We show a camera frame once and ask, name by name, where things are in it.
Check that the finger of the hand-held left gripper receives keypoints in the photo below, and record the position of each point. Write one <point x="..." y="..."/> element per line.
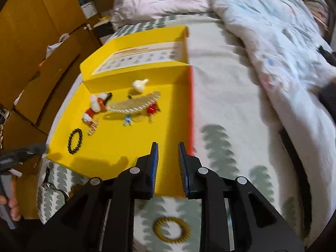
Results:
<point x="31" y="151"/>

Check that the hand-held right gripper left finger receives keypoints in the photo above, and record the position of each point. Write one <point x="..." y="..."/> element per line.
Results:
<point x="155" y="170"/>

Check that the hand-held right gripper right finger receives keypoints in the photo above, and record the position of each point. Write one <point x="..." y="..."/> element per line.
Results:
<point x="183" y="173"/>

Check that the yellow cardboard box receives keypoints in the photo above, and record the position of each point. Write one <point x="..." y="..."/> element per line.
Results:
<point x="126" y="141"/>

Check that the small blue hair clip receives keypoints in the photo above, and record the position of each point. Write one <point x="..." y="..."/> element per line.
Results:
<point x="128" y="120"/>

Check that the small red hair clip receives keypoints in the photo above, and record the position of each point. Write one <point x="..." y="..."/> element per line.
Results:
<point x="151" y="109"/>

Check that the gold hair comb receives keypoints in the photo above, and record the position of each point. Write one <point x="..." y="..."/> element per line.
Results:
<point x="136" y="102"/>

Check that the red and white hair clip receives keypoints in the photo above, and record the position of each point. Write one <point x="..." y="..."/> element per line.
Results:
<point x="97" y="105"/>

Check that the white garlic-shaped hair clip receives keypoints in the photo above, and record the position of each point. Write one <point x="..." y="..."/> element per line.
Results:
<point x="140" y="84"/>

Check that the person's left hand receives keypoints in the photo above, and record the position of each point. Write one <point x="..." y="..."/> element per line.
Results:
<point x="14" y="207"/>

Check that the tree print bed sheet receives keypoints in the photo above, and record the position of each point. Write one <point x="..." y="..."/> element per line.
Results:
<point x="231" y="105"/>

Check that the crumpled white paper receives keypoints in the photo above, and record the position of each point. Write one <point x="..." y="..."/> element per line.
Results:
<point x="53" y="47"/>

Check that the wooden cabinet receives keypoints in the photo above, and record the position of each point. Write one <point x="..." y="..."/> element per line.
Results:
<point x="31" y="31"/>

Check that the small white box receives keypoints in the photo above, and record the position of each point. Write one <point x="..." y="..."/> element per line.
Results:
<point x="89" y="8"/>

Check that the dark blue object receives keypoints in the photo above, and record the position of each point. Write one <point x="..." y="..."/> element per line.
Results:
<point x="328" y="97"/>

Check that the white patterned quilt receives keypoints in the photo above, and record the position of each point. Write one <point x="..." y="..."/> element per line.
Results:
<point x="275" y="36"/>

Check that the pink patterned blanket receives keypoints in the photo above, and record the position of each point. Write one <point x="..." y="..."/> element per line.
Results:
<point x="162" y="2"/>

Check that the black object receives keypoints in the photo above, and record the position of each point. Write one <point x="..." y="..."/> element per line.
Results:
<point x="328" y="55"/>

